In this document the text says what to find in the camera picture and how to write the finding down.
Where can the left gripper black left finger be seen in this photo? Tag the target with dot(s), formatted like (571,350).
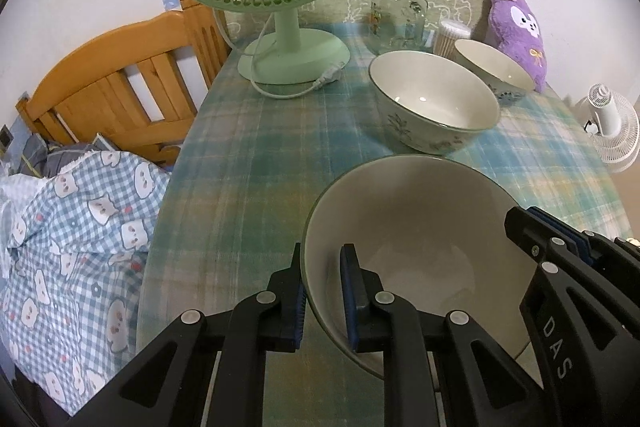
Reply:
(206,369)

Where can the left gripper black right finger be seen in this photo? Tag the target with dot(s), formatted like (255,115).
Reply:
(436,370)

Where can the floral bowl bed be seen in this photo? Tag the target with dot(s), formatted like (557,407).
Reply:
(433,230)

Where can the floral bowl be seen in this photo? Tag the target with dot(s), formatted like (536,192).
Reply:
(429,103)

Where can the blue checkered bear blanket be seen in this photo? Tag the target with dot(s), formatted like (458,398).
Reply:
(73,253)

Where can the white floor fan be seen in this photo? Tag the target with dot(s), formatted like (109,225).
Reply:
(613,125)

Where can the plaid green tablecloth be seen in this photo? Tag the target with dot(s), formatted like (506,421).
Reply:
(251,169)

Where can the blue patterned bowl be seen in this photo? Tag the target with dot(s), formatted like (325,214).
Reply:
(507,80)

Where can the grey striped pillow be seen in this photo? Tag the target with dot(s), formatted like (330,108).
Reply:
(45,159)

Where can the purple plush bunny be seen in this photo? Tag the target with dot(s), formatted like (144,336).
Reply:
(513,30)

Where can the cotton swab container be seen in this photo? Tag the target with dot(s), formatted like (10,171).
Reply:
(448,32)

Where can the glass jar with black lid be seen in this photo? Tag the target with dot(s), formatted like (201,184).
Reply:
(397,25)

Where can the wall socket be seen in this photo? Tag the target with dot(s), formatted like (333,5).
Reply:
(6,139)

